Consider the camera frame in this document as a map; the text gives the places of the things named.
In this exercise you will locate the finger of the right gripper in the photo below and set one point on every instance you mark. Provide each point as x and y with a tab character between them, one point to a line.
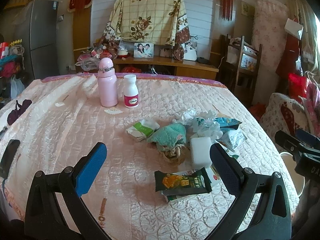
288	142
307	138

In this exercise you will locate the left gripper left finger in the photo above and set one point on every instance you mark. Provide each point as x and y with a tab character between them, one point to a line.
43	216

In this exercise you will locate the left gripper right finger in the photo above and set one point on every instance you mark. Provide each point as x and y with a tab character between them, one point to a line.
272	216

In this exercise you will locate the blue snack bag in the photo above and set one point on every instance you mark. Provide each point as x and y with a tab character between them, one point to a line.
228	124

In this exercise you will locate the white medicine box rainbow logo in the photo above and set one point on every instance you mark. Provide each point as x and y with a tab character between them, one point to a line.
212	174

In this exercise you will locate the dark green snack wrapper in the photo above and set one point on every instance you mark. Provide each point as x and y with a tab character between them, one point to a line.
183	184

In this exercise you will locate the white foam block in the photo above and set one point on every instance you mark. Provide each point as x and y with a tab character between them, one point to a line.
200	152

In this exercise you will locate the printed plastic wrapper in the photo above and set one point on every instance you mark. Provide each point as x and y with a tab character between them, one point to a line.
206	128

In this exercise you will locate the beige straw scrubber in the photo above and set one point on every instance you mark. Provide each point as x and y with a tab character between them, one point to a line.
175	156

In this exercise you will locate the green white tissue pack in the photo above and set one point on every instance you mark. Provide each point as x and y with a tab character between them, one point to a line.
142	129

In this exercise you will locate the teal green towel rag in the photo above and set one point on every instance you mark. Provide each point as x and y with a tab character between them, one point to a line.
168	137

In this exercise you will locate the white printed snack bag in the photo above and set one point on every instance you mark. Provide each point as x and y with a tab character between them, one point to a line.
231	140

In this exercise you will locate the white tissue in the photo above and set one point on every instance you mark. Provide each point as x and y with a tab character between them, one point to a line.
185	117

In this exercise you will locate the white trash bucket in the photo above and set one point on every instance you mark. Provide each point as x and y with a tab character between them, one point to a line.
298	180

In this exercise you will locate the floral sofa cover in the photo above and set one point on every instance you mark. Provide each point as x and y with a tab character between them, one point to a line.
283	114

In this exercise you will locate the pink padded jacket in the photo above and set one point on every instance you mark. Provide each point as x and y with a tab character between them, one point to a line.
311	108

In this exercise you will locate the red bag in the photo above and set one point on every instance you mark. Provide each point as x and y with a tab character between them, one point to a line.
297	86

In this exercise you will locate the black remote phone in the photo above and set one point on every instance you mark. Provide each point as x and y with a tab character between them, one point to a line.
8	156

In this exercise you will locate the wooden shelf chair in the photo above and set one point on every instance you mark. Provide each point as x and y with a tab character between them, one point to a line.
239	68

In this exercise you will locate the pink water bottle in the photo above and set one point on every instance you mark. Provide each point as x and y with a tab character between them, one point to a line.
107	83

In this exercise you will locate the white pill bottle pink label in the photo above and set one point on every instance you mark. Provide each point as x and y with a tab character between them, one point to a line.
131	94

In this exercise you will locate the wooden tv cabinet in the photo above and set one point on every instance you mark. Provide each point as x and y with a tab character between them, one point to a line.
180	68

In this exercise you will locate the framed couple photo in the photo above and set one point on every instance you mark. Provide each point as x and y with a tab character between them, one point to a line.
143	50

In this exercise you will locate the floral yellow blanket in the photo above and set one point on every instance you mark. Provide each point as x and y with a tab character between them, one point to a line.
159	22

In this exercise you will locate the grey refrigerator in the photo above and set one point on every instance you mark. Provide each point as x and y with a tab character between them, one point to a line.
35	25

